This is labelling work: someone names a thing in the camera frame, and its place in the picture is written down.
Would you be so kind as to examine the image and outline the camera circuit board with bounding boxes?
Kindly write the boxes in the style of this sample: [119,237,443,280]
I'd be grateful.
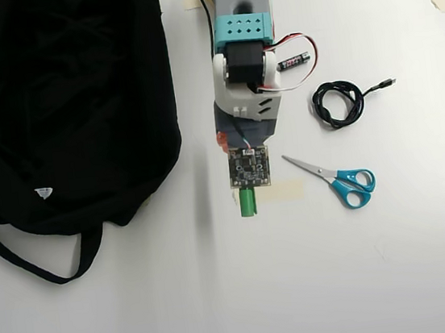
[225,143,273,192]

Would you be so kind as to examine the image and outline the black AAA battery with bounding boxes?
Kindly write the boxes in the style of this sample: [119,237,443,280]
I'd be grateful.
[276,52,313,73]

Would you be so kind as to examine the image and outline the black coiled USB cable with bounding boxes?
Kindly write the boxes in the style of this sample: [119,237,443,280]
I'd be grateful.
[309,73,402,133]

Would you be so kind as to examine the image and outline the blue handled scissors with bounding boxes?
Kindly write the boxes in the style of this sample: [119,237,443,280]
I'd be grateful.
[281,144,380,219]

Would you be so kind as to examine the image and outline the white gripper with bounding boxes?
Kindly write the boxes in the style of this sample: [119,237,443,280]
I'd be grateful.
[205,45,289,152]

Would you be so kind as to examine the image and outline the long beige masking tape strip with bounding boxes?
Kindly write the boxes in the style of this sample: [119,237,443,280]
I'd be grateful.
[231,177,307,209]

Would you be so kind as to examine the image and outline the thin black cable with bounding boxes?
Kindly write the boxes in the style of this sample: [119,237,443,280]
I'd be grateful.
[196,0,221,58]

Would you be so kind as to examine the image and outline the green and black marker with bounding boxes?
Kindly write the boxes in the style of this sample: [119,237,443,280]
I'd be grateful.
[236,186,260,219]

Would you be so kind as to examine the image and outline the white red servo cable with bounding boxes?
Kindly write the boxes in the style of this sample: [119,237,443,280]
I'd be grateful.
[253,29,325,96]

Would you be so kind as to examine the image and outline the black fabric bag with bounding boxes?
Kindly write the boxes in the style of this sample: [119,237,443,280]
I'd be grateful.
[0,0,198,293]

